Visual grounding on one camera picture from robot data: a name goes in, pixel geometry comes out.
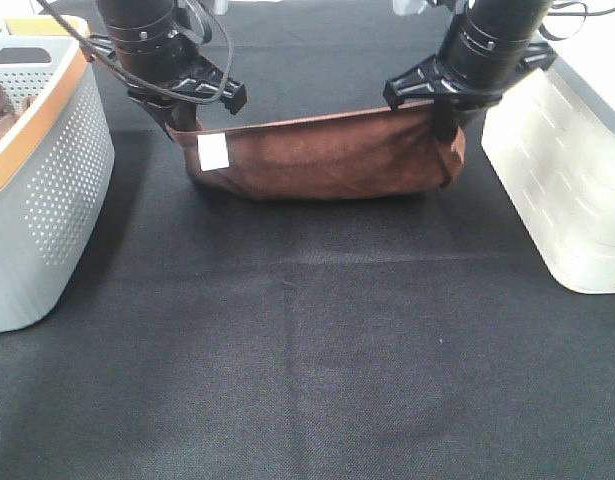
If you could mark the grey perforated laundry basket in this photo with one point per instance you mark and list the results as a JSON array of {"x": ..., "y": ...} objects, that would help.
[{"x": 55, "y": 165}]

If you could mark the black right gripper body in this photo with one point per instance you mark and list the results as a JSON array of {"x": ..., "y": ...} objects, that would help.
[{"x": 487, "y": 51}]

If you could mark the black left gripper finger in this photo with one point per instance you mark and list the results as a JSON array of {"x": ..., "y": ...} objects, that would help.
[
  {"x": 172, "y": 116},
  {"x": 231, "y": 94}
]

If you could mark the black table cloth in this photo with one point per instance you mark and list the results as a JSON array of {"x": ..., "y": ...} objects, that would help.
[{"x": 206, "y": 336}]

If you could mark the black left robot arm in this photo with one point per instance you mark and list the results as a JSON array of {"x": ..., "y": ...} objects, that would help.
[{"x": 191, "y": 14}]

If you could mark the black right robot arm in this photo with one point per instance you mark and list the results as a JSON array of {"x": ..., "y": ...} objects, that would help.
[{"x": 485, "y": 4}]

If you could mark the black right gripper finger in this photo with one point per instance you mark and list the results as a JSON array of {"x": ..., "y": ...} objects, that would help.
[
  {"x": 422, "y": 81},
  {"x": 449, "y": 117}
]

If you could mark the brown towel with white tag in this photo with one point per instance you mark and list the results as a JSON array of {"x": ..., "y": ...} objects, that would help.
[{"x": 347, "y": 156}]

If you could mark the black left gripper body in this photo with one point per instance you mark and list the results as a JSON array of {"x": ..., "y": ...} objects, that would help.
[{"x": 167, "y": 56}]

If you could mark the white storage box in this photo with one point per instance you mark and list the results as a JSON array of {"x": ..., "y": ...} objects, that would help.
[{"x": 551, "y": 142}]

